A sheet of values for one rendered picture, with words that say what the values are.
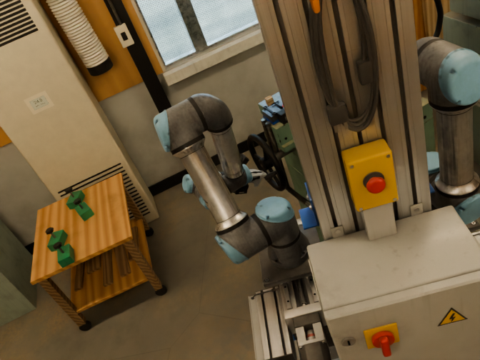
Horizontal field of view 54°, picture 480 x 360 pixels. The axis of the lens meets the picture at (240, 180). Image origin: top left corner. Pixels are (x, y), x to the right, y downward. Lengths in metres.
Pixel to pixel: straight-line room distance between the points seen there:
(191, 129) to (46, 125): 1.68
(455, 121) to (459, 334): 0.50
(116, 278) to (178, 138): 1.63
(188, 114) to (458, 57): 0.74
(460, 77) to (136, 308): 2.29
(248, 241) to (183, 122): 0.42
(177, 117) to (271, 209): 0.41
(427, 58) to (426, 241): 0.44
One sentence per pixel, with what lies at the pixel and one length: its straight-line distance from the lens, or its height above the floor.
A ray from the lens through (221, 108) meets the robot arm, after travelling 1.48.
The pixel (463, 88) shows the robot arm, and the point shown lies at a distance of 1.20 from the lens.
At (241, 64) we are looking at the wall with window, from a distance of 3.39.
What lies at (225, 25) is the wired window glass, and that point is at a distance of 3.36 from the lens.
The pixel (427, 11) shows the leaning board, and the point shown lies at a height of 0.62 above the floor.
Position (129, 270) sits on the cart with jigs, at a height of 0.20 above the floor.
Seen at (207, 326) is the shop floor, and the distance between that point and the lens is 2.65.
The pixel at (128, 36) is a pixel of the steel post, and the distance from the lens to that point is 3.05.
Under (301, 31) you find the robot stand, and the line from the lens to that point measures 0.82.
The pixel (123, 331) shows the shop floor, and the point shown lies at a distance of 2.90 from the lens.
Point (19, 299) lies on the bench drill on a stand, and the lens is 3.37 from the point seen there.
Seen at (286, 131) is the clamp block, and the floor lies 0.92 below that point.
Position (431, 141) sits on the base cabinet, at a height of 0.58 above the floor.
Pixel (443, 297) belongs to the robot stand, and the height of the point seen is 1.20.
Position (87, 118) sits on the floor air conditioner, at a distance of 3.00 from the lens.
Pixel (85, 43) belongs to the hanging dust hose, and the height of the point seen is 1.28.
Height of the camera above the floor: 2.04
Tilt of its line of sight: 37 degrees down
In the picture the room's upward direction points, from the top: 22 degrees counter-clockwise
